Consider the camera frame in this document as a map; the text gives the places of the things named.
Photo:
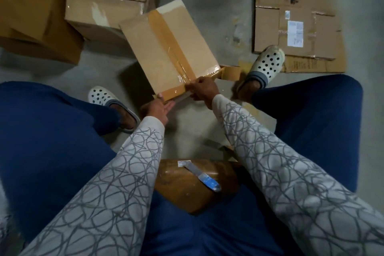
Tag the person's left white clog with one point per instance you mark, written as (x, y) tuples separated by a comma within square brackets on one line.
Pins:
[(102, 95)]

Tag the cardboard box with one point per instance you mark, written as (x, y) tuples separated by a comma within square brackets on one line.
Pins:
[(180, 31)]

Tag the brown packing tape roll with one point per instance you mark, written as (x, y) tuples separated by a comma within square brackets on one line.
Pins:
[(231, 73)]

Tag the person's right hand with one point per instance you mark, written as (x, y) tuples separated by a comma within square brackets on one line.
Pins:
[(205, 89)]

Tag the person's left forearm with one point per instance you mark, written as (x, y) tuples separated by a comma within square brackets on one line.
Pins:
[(102, 199)]

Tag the person's right forearm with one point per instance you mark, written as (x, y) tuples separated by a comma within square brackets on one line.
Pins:
[(300, 175)]

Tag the person's right white clog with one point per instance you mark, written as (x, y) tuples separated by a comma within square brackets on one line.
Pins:
[(267, 64)]

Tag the person's blue trousers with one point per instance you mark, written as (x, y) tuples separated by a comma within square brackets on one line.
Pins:
[(54, 145)]

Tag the large black-label cardboard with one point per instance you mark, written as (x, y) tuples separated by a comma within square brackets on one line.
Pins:
[(36, 7)]

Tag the brown plastic-wrapped stool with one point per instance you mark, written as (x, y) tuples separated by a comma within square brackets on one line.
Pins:
[(192, 187)]

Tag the person's left hand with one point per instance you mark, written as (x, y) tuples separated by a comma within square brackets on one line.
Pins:
[(157, 109)]

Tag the brown cardboard sheet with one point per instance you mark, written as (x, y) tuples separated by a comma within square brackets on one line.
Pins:
[(312, 65)]

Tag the person's white clog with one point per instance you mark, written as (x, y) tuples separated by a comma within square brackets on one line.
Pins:
[(267, 64), (102, 95)]

